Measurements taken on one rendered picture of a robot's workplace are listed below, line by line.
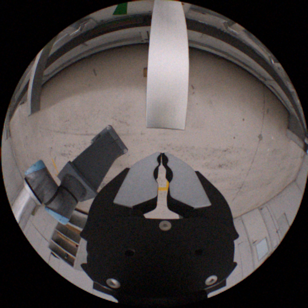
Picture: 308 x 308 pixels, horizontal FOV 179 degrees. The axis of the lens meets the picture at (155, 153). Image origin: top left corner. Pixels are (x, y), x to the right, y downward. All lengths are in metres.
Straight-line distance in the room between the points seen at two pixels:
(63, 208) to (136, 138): 0.83
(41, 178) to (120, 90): 0.87
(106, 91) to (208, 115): 0.94
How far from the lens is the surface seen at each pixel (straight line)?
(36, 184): 0.54
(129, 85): 0.98
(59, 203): 0.58
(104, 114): 1.07
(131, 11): 0.39
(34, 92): 0.26
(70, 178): 0.66
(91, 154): 0.76
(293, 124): 2.77
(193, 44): 0.98
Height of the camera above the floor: 0.94
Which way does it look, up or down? 62 degrees down
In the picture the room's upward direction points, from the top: 176 degrees counter-clockwise
